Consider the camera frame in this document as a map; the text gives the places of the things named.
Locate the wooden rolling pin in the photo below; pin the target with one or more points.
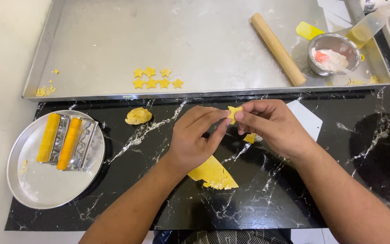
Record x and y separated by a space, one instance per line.
278 49

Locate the black marble pattern mat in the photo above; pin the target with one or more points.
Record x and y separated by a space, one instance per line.
130 189

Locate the heap of dough crumbs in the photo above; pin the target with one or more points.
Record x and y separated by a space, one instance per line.
45 90

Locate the person's right hand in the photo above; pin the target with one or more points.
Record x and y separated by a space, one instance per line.
276 130

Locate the yellow dough ball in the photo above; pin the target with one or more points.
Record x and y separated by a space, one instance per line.
138 116

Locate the white plastic scraper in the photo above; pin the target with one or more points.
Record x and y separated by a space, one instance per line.
305 118

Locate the yellow plastic scraper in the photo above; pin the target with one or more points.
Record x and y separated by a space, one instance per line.
307 31

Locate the large metal baking tray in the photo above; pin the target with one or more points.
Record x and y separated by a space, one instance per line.
198 40

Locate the flat rolled dough sheet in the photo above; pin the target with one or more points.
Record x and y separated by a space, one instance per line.
212 174

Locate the person's left hand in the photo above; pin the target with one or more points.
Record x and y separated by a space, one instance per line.
191 142

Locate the scattered dough crumbs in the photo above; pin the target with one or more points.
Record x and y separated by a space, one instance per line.
362 80

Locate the red-tipped white spatula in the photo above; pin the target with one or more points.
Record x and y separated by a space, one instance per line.
330 59

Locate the small yellow dough scrap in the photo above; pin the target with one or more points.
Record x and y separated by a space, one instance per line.
249 138

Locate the round metal plate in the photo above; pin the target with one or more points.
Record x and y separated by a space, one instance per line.
42 183

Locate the yellow star dough piece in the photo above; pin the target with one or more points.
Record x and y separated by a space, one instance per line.
232 113

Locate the group of star dough cutouts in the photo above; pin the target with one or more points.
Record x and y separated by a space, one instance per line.
151 82

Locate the small metal flour bowl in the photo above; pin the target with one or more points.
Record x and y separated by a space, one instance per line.
333 44

